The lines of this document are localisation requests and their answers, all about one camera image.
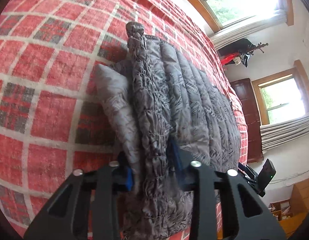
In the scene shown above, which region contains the white window curtain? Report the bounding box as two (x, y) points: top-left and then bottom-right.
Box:
(210, 10), (287, 50)

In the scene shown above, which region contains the red plaid bed blanket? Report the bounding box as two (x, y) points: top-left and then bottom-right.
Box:
(0, 0), (248, 236)

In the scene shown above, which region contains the dark wooden headboard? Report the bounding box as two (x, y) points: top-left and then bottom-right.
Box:
(230, 78), (263, 163)

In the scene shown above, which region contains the coat rack with clothes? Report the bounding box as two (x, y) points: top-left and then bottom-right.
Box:
(217, 38), (269, 67)

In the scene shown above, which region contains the grey striped curtain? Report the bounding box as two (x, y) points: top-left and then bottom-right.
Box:
(260, 113), (309, 153)

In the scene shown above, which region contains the grey quilted down jacket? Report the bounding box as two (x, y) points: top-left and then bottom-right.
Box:
(95, 22), (241, 239)

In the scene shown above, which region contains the wooden shelf cabinet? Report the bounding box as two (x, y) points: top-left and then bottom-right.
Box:
(268, 178), (309, 238)

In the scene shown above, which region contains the small wooden framed window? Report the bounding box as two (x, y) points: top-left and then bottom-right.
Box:
(251, 60), (309, 125)

